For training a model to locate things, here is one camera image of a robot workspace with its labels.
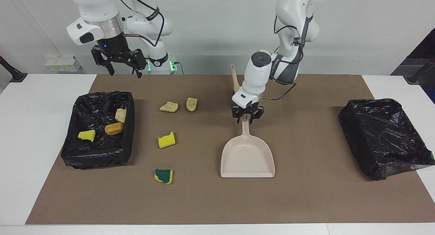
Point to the green topped yellow sponge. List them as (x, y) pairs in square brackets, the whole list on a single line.
[(164, 175)]

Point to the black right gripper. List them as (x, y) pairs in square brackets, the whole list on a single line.
[(114, 48)]

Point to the pale pointed chip piece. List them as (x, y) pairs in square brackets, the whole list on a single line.
[(169, 107)]

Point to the black stand leg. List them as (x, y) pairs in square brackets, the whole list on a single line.
[(419, 73), (12, 73)]

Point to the black bag lined bin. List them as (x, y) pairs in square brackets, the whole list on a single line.
[(384, 136), (98, 150)]

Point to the large brown table mat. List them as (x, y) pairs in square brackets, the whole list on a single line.
[(306, 143)]

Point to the orange striped croissant piece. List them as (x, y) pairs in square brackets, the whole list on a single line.
[(120, 115)]

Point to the brown bread shaped sponge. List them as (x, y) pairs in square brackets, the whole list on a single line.
[(114, 128)]

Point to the beige plastic dustpan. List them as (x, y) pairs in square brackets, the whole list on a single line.
[(247, 157)]

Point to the white wall socket box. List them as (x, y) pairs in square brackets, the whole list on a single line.
[(63, 63)]

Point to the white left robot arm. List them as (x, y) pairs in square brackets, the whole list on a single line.
[(256, 75)]

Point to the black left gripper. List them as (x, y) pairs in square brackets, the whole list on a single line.
[(248, 112)]

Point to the beige hand brush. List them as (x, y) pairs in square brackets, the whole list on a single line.
[(235, 80)]

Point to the pale oval chip piece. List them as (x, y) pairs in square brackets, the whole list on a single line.
[(191, 104)]

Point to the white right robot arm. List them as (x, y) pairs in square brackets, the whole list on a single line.
[(91, 11)]

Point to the yellow sponge piece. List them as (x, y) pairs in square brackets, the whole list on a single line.
[(87, 135), (166, 140)]

